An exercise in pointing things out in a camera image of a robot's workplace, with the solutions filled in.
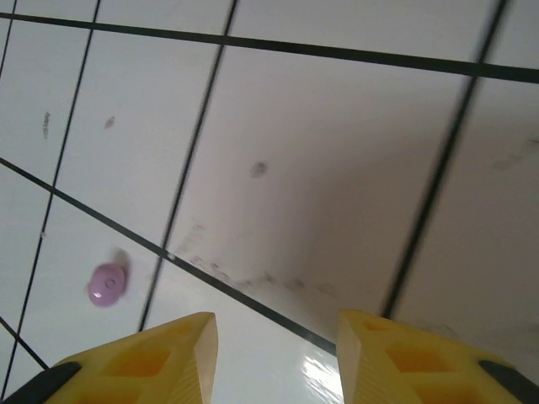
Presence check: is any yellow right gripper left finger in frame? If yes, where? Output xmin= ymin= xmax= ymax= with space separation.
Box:
xmin=0 ymin=311 xmax=219 ymax=404

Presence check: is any pink oval earbud case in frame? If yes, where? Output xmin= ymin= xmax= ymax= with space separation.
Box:
xmin=86 ymin=261 xmax=130 ymax=308

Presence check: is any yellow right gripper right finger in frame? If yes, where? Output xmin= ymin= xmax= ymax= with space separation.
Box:
xmin=335 ymin=309 xmax=539 ymax=404

